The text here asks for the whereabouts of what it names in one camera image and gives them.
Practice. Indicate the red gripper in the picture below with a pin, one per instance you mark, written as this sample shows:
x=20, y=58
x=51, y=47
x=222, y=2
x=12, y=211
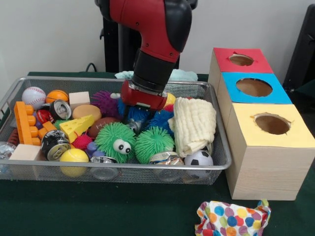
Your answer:
x=142, y=100

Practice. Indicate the cream waffle cloth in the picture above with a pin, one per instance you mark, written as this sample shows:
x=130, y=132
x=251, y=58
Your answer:
x=195, y=125

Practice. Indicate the yellow toy cheese wedge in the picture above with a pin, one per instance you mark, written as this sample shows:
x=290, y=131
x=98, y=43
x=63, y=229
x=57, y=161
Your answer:
x=77, y=127

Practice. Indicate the silver drink can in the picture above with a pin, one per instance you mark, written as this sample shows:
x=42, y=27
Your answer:
x=55, y=144

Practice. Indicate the white polka dot cloth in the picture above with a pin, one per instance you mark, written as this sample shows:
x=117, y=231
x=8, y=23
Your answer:
x=231, y=219

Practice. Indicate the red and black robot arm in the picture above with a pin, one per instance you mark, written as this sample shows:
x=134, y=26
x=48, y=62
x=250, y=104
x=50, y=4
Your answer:
x=152, y=34

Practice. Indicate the clear mesh bin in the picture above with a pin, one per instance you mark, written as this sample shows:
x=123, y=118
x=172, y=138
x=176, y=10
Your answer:
x=123, y=173

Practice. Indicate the wooden box with three holes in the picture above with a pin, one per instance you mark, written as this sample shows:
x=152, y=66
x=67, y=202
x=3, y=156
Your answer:
x=268, y=162

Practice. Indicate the blue spiky ball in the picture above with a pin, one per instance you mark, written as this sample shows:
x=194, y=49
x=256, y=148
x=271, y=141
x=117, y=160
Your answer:
x=135, y=114

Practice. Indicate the mint green cloth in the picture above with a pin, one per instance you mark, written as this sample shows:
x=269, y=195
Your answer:
x=184, y=75

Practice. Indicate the green spiky ball with face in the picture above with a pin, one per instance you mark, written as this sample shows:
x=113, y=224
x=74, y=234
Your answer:
x=115, y=141

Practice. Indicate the small soccer ball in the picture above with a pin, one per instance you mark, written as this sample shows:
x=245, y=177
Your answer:
x=199, y=157

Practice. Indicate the yellow tennis ball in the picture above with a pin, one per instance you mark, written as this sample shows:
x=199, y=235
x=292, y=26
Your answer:
x=74, y=158

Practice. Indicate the white baseball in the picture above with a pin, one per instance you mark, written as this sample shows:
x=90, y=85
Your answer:
x=33, y=97

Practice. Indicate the dark green tablecloth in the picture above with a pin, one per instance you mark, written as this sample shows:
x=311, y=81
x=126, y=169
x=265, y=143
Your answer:
x=147, y=211

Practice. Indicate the orange toy building block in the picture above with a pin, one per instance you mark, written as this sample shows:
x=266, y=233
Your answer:
x=23, y=123

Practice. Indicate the black chair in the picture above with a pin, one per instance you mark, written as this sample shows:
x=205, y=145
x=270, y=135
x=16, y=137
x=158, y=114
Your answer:
x=304, y=54

